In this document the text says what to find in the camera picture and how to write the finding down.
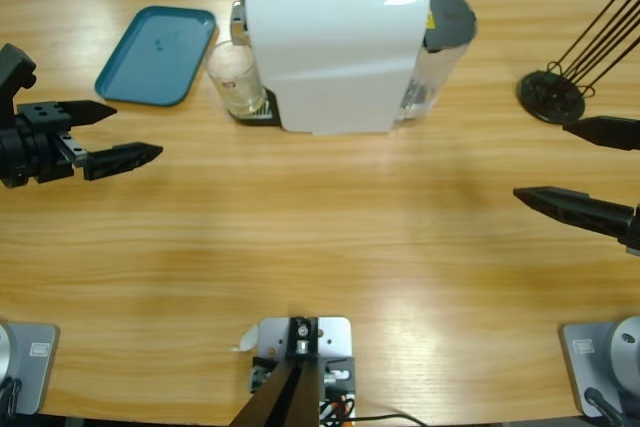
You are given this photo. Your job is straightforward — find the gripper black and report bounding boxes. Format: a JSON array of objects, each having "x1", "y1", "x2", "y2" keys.
[
  {"x1": 512, "y1": 115, "x2": 640, "y2": 256},
  {"x1": 0, "y1": 99, "x2": 165, "y2": 190}
]

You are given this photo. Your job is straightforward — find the clear drinking glass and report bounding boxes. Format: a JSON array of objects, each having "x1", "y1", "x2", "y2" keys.
[{"x1": 205, "y1": 41, "x2": 269, "y2": 119}]

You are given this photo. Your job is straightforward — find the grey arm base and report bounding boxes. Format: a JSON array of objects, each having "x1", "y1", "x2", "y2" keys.
[
  {"x1": 0, "y1": 321, "x2": 61, "y2": 416},
  {"x1": 558, "y1": 315, "x2": 640, "y2": 418}
]

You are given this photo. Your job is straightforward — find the white capsule coffee machine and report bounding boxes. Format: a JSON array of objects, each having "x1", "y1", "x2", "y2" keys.
[{"x1": 227, "y1": 0, "x2": 432, "y2": 137}]

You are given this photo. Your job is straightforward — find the teal plastic tray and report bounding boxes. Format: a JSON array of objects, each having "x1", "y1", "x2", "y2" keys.
[{"x1": 94, "y1": 5, "x2": 219, "y2": 108}]

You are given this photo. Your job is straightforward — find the metal grill drip tray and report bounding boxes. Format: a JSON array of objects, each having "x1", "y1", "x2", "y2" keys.
[{"x1": 227, "y1": 89, "x2": 281, "y2": 128}]

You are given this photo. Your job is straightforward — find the clear water tank dark lid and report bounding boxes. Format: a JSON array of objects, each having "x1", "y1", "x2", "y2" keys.
[{"x1": 394, "y1": 0, "x2": 479, "y2": 128}]

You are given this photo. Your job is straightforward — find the white paper tab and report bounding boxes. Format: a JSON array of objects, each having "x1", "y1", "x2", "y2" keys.
[{"x1": 229, "y1": 324, "x2": 260, "y2": 353}]

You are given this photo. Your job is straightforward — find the black wire capsule holder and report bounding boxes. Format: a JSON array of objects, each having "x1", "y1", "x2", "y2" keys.
[{"x1": 517, "y1": 0, "x2": 640, "y2": 124}]

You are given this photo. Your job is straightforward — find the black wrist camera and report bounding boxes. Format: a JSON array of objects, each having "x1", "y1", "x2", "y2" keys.
[{"x1": 0, "y1": 43, "x2": 38, "y2": 108}]

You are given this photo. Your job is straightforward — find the black base cable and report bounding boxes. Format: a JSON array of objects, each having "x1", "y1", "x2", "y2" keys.
[
  {"x1": 0, "y1": 376, "x2": 24, "y2": 416},
  {"x1": 583, "y1": 386, "x2": 629, "y2": 427}
]

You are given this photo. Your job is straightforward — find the black cable under mount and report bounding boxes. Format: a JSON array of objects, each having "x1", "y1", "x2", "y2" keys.
[{"x1": 349, "y1": 412, "x2": 426, "y2": 427}]

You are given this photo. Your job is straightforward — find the dark camera post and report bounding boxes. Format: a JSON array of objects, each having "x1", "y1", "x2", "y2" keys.
[{"x1": 232, "y1": 316, "x2": 321, "y2": 427}]

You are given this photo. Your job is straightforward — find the orange wires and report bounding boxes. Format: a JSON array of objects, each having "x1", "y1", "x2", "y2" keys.
[{"x1": 319, "y1": 393, "x2": 357, "y2": 421}]

